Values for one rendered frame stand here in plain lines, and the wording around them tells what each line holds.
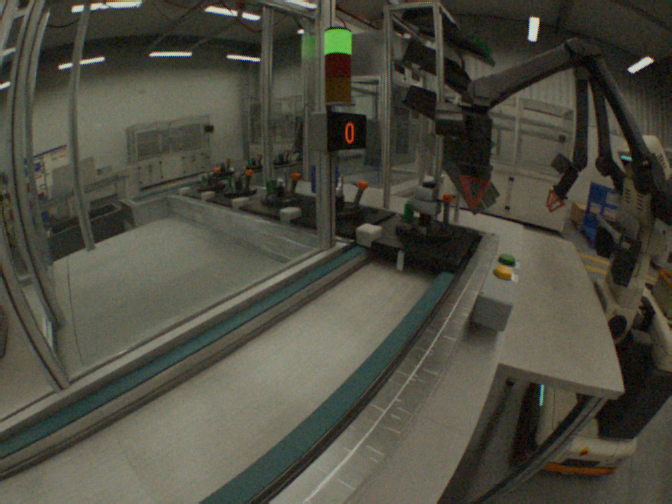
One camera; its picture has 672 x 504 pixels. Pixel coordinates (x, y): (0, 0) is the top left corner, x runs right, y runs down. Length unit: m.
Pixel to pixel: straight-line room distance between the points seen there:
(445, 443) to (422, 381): 0.12
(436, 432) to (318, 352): 0.20
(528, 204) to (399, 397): 4.60
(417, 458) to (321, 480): 0.16
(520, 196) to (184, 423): 4.75
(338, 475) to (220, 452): 0.13
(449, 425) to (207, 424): 0.31
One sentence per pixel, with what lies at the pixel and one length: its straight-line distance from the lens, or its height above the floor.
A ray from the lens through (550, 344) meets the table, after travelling 0.64.
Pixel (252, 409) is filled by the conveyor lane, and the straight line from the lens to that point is 0.36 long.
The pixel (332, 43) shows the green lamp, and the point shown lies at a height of 1.38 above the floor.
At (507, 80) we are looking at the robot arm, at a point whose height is 1.36.
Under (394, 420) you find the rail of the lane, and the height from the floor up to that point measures 0.96.
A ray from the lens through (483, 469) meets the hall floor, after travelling 1.42.
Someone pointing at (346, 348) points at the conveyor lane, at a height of 0.92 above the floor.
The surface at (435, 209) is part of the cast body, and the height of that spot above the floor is 1.04.
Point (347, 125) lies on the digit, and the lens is 0.53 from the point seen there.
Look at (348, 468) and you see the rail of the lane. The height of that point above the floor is 0.96.
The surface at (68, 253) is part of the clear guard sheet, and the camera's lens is 0.37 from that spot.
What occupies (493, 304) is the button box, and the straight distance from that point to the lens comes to 0.51.
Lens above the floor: 1.21
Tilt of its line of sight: 24 degrees down
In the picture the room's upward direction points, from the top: straight up
